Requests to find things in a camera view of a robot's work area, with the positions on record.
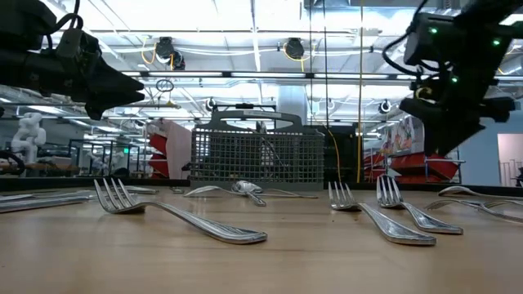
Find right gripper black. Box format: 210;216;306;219
400;73;516;156

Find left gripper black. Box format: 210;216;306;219
28;51;145;121

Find silver spoon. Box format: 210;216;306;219
261;187;320;200
183;185;247;198
438;185;523;202
230;180;268;207

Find silver fork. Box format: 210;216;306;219
93;177;269;246
375;174;465;236
328;180;437;247
481;198;523;208
423;198;523;225

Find grey plastic silverware basket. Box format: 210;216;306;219
189;109;326;192

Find metal rack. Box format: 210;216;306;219
420;154;467;185

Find colourful poster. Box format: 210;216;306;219
382;116;416;155

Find red bin shelf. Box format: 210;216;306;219
363;150;461;185

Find red storage bins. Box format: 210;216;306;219
146;132;171;180

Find long ceiling light strip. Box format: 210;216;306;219
122;69;523;82

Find white board panel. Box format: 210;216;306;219
161;119;194;180

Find black power box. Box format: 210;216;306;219
316;124;361;184

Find white column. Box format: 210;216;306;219
276;84;308;126

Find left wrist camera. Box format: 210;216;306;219
56;27;102;66

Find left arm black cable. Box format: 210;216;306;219
42;0;85;50

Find hanging yellow cable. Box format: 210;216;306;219
355;0;364;184

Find curved yellow cable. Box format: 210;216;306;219
325;128;343;184

